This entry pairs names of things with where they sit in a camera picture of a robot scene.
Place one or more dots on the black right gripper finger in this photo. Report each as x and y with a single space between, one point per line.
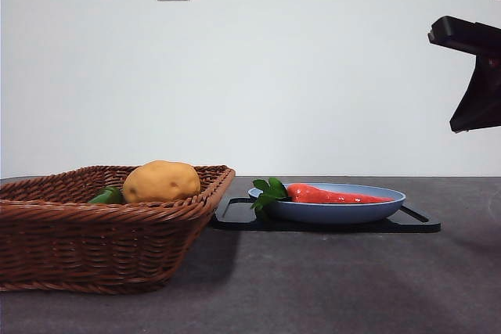
481 107

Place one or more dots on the orange carrot with green leaves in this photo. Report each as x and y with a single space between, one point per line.
332 195

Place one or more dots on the blue round plate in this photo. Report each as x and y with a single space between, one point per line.
332 213

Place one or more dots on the yellow-brown potato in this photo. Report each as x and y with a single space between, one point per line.
160 181

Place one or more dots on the green pepper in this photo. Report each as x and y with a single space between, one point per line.
106 195

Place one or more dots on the brown wicker basket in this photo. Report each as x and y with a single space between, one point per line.
98 240

